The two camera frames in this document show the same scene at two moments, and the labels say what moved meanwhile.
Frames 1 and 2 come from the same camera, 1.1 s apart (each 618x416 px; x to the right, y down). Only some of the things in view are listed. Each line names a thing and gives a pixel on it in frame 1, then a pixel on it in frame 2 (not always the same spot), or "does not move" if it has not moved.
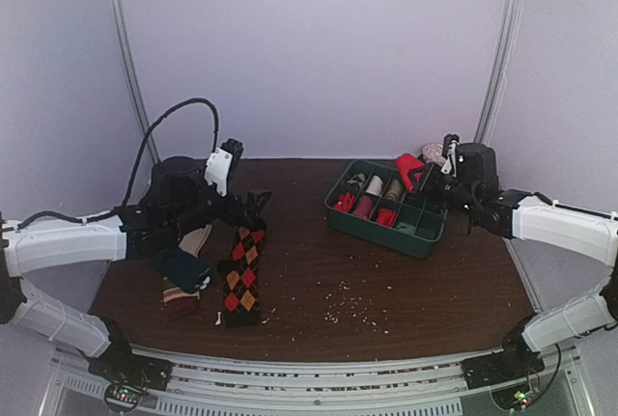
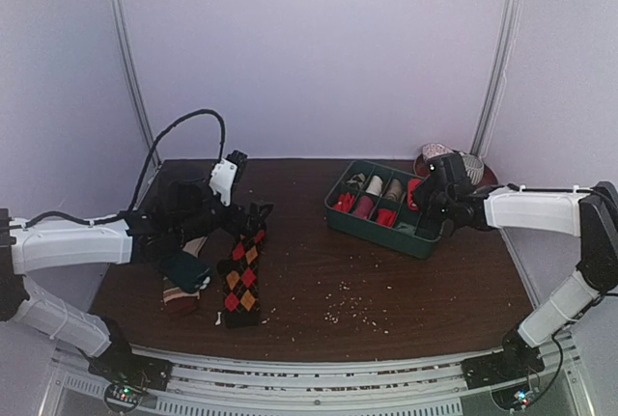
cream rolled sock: (375, 186) does not move
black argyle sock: (239, 274) does not move
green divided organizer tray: (371, 200) does not move
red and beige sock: (406, 162) → (412, 184)
